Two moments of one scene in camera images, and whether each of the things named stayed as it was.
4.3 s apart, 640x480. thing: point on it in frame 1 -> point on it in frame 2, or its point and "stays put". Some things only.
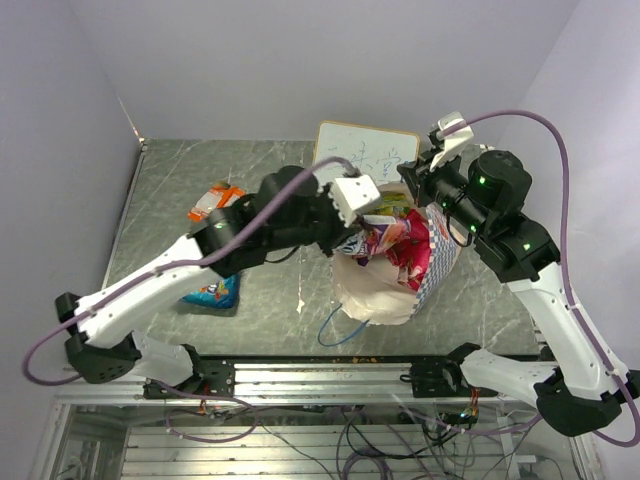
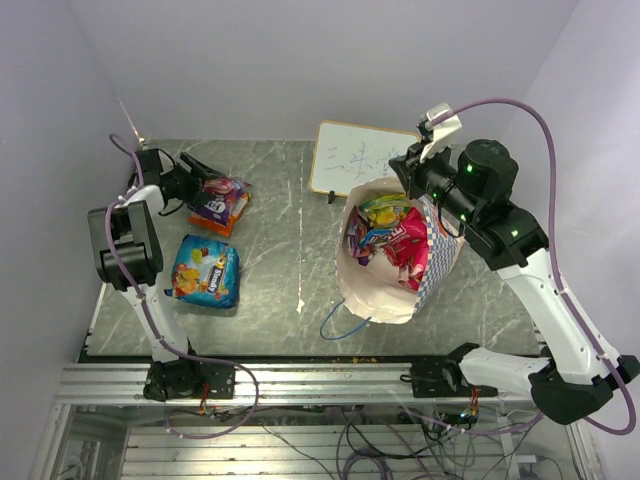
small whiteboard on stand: [375, 152] stays put
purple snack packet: [381, 235] -> [223, 192]
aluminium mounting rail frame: [302, 419] stays put
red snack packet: [411, 255] stays put
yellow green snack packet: [392, 203] stays put
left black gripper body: [322, 223] -> [185, 185]
